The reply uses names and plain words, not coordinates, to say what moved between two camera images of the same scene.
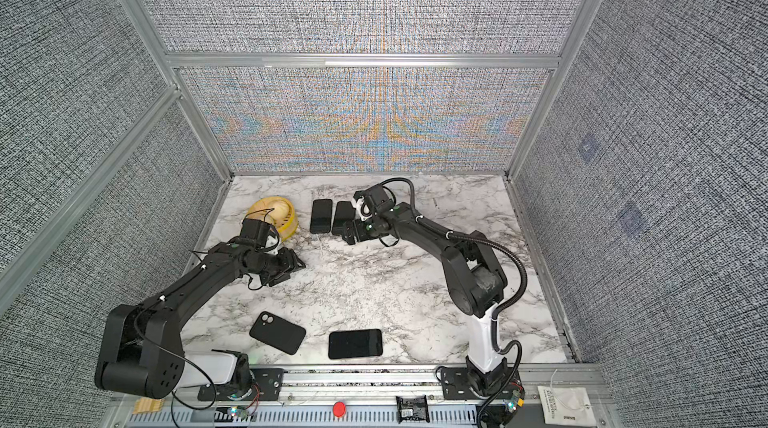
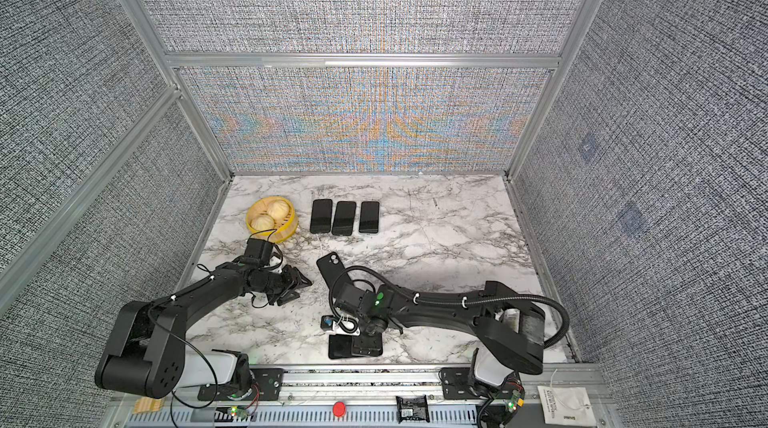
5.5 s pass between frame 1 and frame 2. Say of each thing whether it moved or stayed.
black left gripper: moved
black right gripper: moved
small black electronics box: stayed
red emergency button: stayed
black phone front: stayed
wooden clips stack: stayed
